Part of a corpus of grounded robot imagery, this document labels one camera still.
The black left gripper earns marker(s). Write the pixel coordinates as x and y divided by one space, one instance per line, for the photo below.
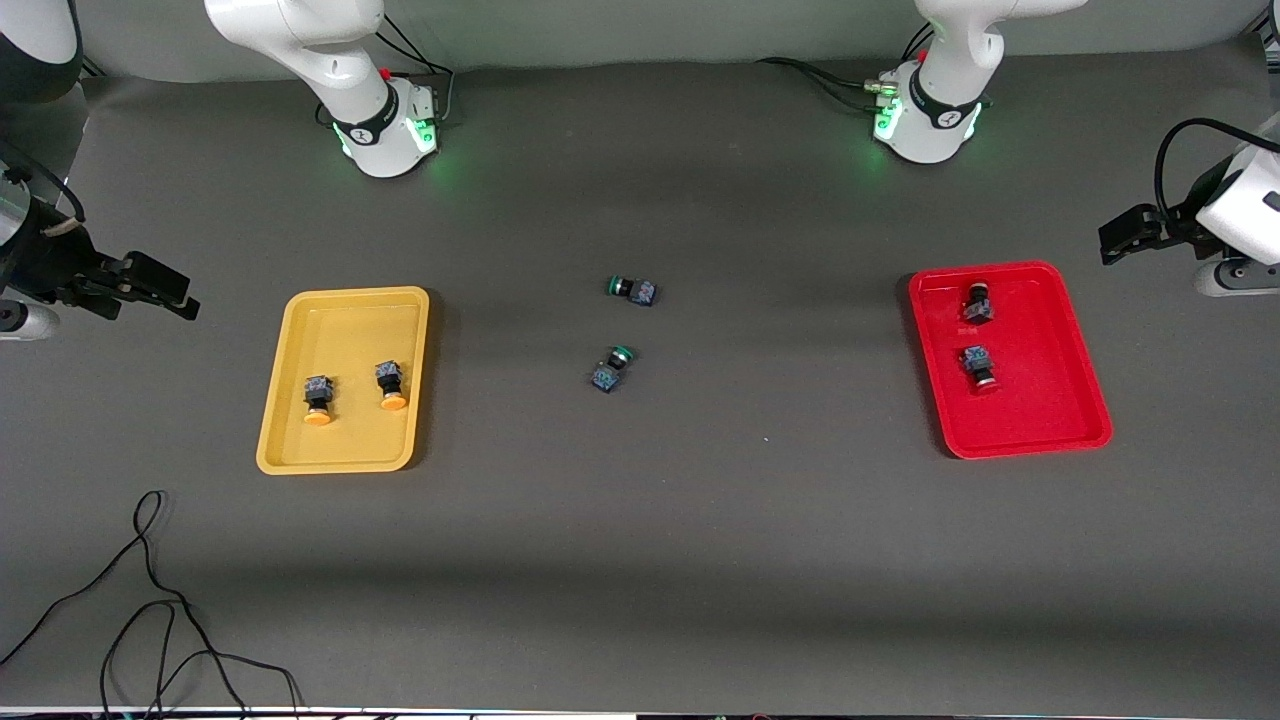
1180 229

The red plastic tray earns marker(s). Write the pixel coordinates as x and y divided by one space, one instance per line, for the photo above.
1040 400

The yellow push button switch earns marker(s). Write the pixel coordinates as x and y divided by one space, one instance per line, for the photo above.
318 398
390 385

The red push button switch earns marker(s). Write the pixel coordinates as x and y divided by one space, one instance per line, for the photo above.
978 303
979 368

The yellow plastic tray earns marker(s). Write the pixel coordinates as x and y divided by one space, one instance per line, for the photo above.
340 330

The green push button switch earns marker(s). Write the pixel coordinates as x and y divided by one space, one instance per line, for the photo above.
612 368
632 289

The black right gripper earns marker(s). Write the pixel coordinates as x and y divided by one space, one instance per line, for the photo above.
52 262

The dark grey table mat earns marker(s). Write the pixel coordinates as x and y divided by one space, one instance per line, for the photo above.
640 560

